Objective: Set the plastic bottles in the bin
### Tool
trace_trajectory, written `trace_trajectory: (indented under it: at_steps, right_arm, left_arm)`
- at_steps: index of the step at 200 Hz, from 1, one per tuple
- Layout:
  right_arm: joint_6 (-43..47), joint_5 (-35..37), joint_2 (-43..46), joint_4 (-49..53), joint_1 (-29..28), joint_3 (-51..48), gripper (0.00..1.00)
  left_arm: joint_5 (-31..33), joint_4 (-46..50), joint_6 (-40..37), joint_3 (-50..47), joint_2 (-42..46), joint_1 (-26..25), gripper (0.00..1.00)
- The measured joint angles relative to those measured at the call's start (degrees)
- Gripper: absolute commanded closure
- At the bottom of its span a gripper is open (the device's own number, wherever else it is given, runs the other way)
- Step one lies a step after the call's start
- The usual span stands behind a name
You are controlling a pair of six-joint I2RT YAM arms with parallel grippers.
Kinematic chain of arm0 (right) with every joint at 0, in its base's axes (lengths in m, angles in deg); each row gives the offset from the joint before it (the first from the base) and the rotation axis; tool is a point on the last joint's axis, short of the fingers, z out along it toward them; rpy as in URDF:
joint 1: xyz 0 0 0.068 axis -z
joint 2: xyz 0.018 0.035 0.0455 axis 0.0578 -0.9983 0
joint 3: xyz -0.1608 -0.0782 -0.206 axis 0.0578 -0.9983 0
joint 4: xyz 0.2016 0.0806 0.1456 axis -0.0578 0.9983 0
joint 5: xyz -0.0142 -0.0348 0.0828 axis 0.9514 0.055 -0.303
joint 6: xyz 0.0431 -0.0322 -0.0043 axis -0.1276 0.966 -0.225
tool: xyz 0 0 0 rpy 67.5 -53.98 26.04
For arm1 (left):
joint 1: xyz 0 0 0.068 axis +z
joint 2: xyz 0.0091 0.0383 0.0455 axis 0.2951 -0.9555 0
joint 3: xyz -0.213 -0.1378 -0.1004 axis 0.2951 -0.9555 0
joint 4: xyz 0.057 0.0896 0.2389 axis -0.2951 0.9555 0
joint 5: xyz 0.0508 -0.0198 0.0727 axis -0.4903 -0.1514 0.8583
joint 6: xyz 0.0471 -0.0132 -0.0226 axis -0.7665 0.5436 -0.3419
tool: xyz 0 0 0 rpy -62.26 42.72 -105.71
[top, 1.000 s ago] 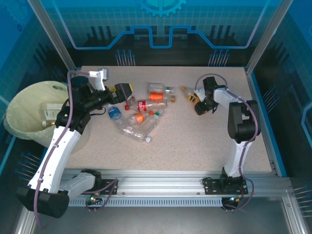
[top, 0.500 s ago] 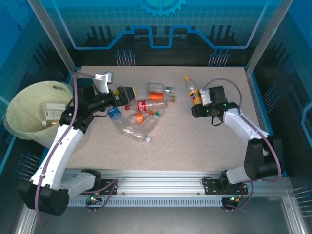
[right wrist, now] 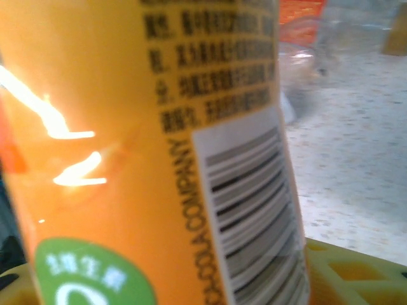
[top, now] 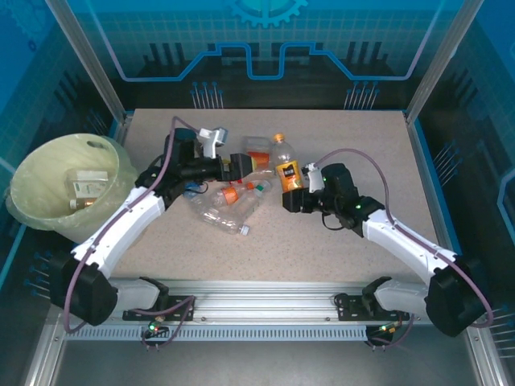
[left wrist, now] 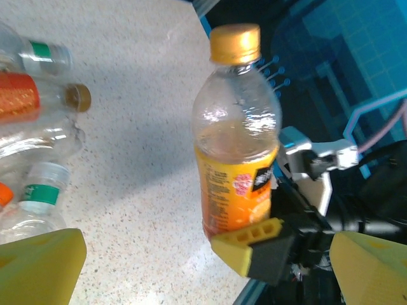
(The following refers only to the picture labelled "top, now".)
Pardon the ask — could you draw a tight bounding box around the orange label bottle brown cap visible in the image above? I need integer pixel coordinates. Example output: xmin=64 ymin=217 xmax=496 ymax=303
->
xmin=247 ymin=149 xmax=273 ymax=168

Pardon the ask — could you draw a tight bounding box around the blue label water bottle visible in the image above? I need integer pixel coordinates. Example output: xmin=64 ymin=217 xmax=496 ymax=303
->
xmin=183 ymin=180 xmax=206 ymax=200

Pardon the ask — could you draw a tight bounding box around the orange-label bottle with yellow cap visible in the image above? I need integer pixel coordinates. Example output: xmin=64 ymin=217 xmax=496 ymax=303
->
xmin=272 ymin=133 xmax=303 ymax=195

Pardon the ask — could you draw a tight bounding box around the clear bottle green cap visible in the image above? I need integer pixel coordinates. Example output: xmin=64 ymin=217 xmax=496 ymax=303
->
xmin=236 ymin=179 xmax=273 ymax=216

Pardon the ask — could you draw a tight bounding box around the large clear bottle white cap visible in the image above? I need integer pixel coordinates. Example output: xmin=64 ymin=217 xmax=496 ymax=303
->
xmin=197 ymin=197 xmax=251 ymax=237

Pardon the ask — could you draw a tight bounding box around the square bottle pale green label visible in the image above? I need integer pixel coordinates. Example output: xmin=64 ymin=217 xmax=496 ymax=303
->
xmin=64 ymin=169 xmax=110 ymax=201

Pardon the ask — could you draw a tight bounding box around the clear container white label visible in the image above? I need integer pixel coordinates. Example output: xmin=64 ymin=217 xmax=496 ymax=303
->
xmin=240 ymin=135 xmax=271 ymax=154

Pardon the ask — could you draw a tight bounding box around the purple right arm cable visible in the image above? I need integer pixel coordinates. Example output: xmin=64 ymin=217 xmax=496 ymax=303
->
xmin=315 ymin=148 xmax=495 ymax=327

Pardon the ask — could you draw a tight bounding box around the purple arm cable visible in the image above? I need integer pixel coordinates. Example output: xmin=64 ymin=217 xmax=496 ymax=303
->
xmin=315 ymin=148 xmax=495 ymax=327
xmin=63 ymin=115 xmax=202 ymax=334

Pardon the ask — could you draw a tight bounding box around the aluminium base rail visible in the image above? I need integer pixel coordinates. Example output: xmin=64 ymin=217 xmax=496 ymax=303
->
xmin=108 ymin=278 xmax=407 ymax=322

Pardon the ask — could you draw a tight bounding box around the grey slotted cable duct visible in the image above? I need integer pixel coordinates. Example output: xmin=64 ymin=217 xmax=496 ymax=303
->
xmin=64 ymin=324 xmax=369 ymax=343

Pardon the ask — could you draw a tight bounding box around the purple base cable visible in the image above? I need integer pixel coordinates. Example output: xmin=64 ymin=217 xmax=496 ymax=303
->
xmin=364 ymin=308 xmax=412 ymax=351
xmin=128 ymin=294 xmax=199 ymax=351

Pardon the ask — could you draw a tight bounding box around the aluminium frame post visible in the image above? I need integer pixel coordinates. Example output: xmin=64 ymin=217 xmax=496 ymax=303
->
xmin=404 ymin=0 xmax=486 ymax=121
xmin=43 ymin=0 xmax=130 ymax=125

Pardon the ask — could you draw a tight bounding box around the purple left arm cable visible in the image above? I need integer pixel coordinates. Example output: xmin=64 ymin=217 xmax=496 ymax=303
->
xmin=63 ymin=115 xmax=202 ymax=334

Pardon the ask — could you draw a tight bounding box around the aluminium lower frame rail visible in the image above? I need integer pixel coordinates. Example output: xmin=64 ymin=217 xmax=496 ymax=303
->
xmin=22 ymin=313 xmax=68 ymax=386
xmin=466 ymin=323 xmax=512 ymax=386

